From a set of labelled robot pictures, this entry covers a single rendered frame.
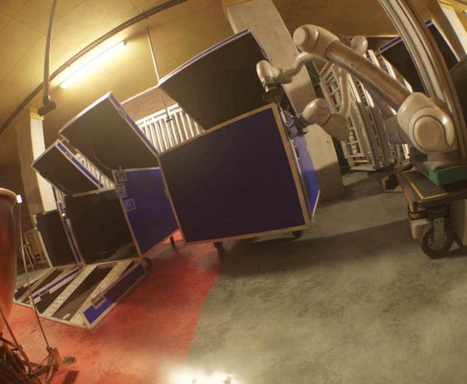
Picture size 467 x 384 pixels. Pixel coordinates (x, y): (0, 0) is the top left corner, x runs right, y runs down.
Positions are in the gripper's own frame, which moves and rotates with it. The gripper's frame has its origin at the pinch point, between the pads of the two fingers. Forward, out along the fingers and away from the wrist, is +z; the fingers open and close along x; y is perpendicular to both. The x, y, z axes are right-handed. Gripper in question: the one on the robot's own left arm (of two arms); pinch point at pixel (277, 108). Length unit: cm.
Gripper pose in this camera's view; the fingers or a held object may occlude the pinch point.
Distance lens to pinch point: 140.2
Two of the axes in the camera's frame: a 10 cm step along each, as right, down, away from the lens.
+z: 2.1, 9.7, -0.7
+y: -4.7, 0.4, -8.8
